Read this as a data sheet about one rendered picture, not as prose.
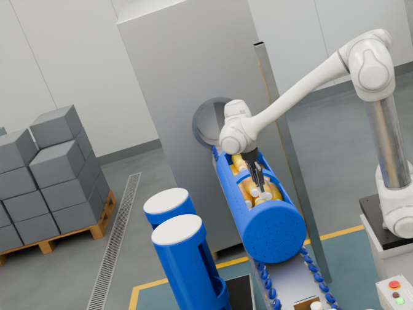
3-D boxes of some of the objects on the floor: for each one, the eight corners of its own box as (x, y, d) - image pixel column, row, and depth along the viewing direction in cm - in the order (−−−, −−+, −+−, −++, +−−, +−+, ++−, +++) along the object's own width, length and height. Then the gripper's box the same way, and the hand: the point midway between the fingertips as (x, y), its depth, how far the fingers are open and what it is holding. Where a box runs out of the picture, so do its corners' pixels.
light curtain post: (329, 277, 390) (262, 40, 330) (332, 282, 384) (264, 42, 324) (321, 280, 390) (252, 44, 329) (324, 284, 384) (254, 46, 324)
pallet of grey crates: (115, 200, 633) (74, 103, 591) (103, 237, 559) (55, 128, 517) (18, 229, 647) (-30, 136, 605) (-7, 268, 573) (-63, 165, 531)
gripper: (262, 149, 228) (278, 199, 236) (249, 141, 239) (265, 190, 248) (246, 156, 226) (262, 206, 234) (234, 148, 238) (250, 197, 246)
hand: (261, 191), depth 240 cm, fingers closed
